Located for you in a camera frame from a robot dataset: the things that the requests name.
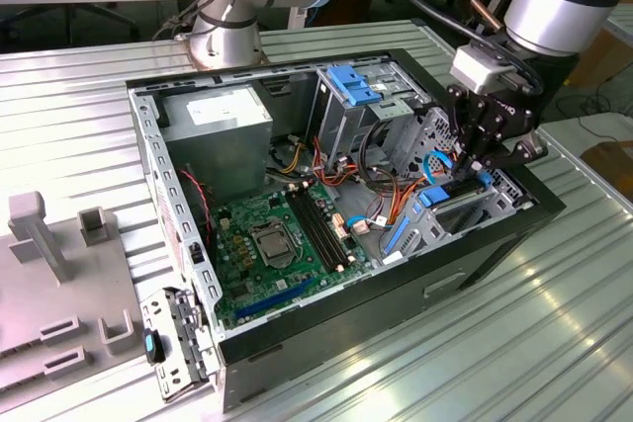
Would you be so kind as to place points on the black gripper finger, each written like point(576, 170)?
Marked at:
point(460, 115)
point(524, 152)

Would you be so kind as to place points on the hard disk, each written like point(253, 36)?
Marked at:
point(437, 196)

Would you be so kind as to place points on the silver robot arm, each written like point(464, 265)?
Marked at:
point(222, 31)

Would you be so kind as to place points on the metal disk bay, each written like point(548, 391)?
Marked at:
point(499, 204)

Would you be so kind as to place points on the cardboard box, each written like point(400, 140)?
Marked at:
point(610, 160)

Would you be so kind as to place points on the blue drive cage latch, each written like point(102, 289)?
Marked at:
point(356, 88)

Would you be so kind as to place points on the metal drive cage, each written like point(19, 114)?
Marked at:
point(341, 130)

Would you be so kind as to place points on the black RAM slot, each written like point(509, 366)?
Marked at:
point(329, 229)
point(312, 229)

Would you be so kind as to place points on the white upright box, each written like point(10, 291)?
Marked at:
point(297, 17)

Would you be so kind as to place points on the black open PC case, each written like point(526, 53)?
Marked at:
point(395, 323)

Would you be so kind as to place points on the silver CPU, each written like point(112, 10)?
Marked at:
point(274, 246)

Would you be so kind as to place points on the CPU socket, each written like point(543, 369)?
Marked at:
point(253, 244)

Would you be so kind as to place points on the grey power supply unit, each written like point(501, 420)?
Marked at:
point(217, 155)

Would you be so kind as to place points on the blue expansion slot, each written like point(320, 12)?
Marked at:
point(272, 301)

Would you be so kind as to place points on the green motherboard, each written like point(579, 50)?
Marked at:
point(257, 293)

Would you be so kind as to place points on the grey parts rack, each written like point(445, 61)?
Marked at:
point(59, 303)

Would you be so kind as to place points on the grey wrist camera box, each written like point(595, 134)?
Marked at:
point(477, 66)

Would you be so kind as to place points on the brown arm base plate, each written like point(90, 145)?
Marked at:
point(187, 49)

